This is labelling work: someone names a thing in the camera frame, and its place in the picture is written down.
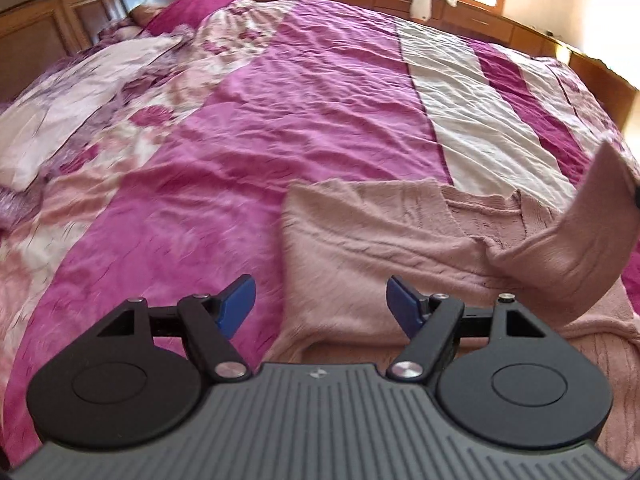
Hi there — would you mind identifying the pink knitted sweater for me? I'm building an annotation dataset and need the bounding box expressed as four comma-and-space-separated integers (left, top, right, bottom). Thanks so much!
267, 144, 639, 469

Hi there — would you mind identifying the magenta floral bed cover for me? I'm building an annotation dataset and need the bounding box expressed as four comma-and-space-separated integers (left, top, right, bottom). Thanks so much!
1, 0, 639, 465

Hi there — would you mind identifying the floral pillow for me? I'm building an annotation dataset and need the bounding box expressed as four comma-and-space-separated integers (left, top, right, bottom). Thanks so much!
1, 26, 193, 192

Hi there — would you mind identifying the magenta pillow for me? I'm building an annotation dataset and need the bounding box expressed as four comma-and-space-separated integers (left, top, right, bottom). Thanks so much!
144, 0, 234, 36

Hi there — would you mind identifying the wooden window side cabinet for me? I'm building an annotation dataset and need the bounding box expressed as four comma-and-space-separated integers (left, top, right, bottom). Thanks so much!
224, 0, 639, 131

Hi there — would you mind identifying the wooden headboard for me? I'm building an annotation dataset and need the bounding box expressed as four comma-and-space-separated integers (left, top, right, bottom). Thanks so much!
1, 0, 174, 103

